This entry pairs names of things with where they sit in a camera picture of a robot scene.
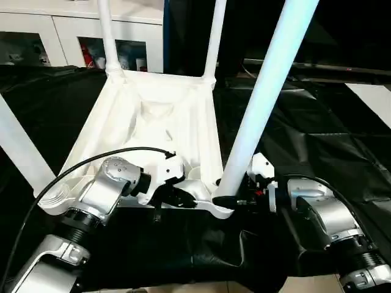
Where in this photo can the small white jar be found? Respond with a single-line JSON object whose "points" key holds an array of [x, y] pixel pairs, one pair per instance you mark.
{"points": [[140, 64], [99, 62]]}

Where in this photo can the red package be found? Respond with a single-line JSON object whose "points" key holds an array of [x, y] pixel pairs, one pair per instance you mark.
{"points": [[85, 56]]}

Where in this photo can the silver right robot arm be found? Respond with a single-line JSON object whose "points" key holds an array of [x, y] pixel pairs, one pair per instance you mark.
{"points": [[330, 213]]}

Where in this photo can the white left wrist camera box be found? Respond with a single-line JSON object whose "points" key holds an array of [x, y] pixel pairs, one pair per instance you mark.
{"points": [[166, 171]]}

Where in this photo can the white plastic table top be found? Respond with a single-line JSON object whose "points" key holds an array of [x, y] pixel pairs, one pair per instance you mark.
{"points": [[146, 107]]}

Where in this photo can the white glass-door cabinet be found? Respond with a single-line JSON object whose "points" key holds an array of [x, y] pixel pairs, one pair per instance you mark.
{"points": [[61, 18]]}

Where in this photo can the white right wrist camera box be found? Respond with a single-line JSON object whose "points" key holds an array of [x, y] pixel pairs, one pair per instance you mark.
{"points": [[261, 164]]}

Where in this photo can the white flat board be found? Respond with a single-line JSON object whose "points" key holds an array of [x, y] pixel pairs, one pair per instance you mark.
{"points": [[372, 100]]}

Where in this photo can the dark metal rod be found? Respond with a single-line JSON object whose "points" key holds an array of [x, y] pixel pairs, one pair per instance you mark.
{"points": [[336, 67]]}

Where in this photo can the black plastic mat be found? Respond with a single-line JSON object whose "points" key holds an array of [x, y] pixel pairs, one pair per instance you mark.
{"points": [[320, 137]]}

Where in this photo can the brown round floor object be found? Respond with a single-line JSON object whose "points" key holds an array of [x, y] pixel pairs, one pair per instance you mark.
{"points": [[140, 290]]}

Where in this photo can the black box gold label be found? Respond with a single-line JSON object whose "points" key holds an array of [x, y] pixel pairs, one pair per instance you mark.
{"points": [[189, 36]]}

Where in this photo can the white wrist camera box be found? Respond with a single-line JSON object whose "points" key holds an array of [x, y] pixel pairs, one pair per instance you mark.
{"points": [[261, 164], [166, 171]]}

